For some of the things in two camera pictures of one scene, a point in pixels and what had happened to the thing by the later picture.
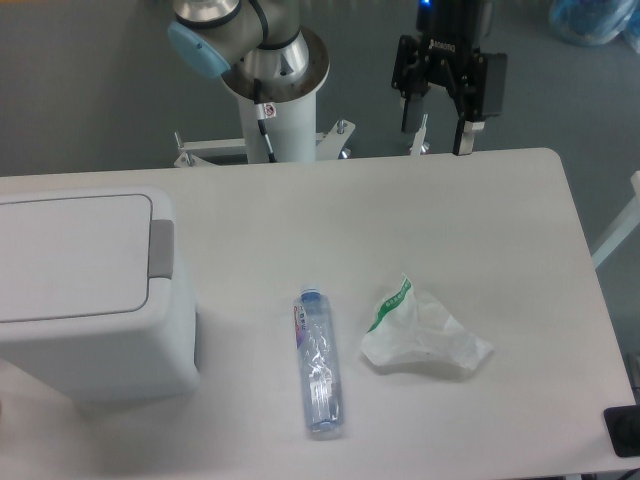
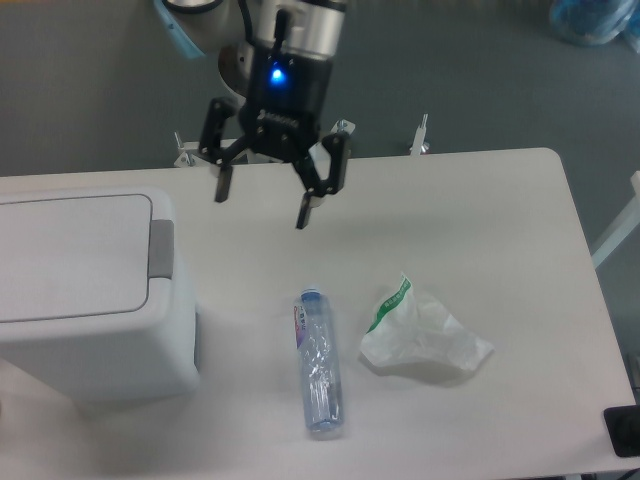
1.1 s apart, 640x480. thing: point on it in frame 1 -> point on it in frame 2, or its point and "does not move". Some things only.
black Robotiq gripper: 450,34 -> 289,95
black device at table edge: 623,427 does not move
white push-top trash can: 95,300 does not move
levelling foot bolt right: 420,146 does not move
